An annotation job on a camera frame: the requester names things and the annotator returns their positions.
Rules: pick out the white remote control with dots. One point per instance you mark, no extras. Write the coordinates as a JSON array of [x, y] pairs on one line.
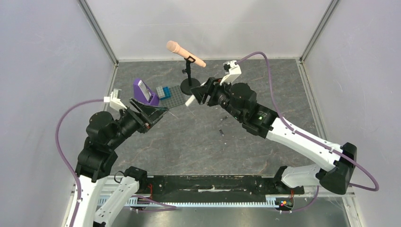
[[197, 94]]

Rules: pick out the black microphone stand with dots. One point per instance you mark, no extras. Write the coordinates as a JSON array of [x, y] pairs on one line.
[[189, 83]]

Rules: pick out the purple holder stand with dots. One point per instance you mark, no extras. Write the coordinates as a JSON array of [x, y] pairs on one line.
[[143, 94]]

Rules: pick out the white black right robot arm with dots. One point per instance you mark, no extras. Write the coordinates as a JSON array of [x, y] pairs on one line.
[[332, 168]]

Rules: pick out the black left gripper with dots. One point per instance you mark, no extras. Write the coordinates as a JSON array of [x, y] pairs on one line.
[[146, 121]]

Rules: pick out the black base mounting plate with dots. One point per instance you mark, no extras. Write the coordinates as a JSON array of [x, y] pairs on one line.
[[214, 188]]

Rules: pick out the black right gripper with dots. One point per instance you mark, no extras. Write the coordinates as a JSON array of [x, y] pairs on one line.
[[210, 92]]

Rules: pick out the grey lego baseplate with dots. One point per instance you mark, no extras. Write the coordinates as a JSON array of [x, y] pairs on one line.
[[177, 98]]

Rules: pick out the pink microphone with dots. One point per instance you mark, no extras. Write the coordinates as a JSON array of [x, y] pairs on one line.
[[174, 47]]

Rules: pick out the white cable duct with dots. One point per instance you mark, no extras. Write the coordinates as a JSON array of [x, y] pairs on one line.
[[269, 202]]

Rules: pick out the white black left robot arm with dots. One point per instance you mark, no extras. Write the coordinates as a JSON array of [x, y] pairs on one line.
[[95, 161]]

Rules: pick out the grey lego brick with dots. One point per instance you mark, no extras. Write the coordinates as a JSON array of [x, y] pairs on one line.
[[160, 92]]

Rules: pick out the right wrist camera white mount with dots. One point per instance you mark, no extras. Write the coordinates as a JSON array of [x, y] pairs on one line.
[[232, 72]]

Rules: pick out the blue lego brick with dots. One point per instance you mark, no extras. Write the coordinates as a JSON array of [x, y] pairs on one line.
[[167, 93]]

